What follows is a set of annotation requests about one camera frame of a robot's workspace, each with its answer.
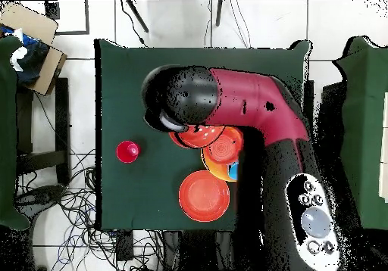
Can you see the wide red-orange bowl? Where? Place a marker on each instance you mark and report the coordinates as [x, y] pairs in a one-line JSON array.
[[203, 196], [197, 137]]

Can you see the small red-orange bowl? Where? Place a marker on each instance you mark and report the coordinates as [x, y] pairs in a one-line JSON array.
[[225, 148]]

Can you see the blue cup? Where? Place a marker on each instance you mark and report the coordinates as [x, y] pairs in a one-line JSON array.
[[234, 171]]

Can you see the red cup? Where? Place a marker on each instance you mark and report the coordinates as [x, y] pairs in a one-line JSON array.
[[127, 152]]

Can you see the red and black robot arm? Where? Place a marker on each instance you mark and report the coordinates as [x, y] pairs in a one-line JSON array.
[[257, 107]]

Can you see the dark green tablecloth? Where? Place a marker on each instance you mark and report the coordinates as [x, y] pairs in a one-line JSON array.
[[130, 71]]

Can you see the black power strip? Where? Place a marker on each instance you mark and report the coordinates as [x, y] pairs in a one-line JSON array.
[[125, 246]]

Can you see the black tripod leg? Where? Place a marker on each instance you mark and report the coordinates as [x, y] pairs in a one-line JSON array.
[[219, 13], [138, 16]]

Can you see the black stool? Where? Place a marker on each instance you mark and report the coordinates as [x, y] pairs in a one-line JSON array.
[[62, 116]]

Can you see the black chair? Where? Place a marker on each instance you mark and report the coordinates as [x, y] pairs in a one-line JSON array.
[[333, 95]]

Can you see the green cloth side table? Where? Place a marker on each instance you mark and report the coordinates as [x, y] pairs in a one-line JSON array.
[[369, 101], [7, 131]]

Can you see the blue and white cloth bundle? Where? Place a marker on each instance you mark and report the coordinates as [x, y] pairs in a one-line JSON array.
[[30, 59]]

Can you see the cardboard box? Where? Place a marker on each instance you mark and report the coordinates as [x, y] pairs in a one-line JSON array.
[[30, 19]]

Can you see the black pedestal leg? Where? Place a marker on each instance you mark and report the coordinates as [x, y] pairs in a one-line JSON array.
[[39, 196]]

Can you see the black metal frame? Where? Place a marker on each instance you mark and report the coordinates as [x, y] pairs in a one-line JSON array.
[[52, 10]]

